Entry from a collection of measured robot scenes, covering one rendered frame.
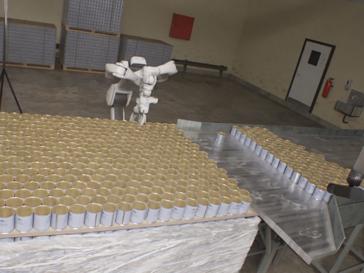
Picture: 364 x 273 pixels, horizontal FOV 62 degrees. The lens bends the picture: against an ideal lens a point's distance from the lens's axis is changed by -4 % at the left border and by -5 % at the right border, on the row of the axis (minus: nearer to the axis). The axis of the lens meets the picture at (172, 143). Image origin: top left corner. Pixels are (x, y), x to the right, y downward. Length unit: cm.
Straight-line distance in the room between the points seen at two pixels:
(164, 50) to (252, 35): 400
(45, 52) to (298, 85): 723
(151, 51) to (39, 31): 304
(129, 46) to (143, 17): 204
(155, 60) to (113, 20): 164
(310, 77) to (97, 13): 618
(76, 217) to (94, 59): 770
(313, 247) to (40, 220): 129
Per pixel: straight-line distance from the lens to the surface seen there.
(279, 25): 1127
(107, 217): 138
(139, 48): 911
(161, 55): 938
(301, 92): 1009
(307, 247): 174
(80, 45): 872
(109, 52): 892
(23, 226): 133
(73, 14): 859
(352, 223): 275
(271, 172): 237
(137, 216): 143
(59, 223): 134
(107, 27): 877
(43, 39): 855
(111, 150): 191
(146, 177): 170
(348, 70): 930
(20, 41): 855
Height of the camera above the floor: 200
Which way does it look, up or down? 23 degrees down
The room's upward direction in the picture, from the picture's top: 13 degrees clockwise
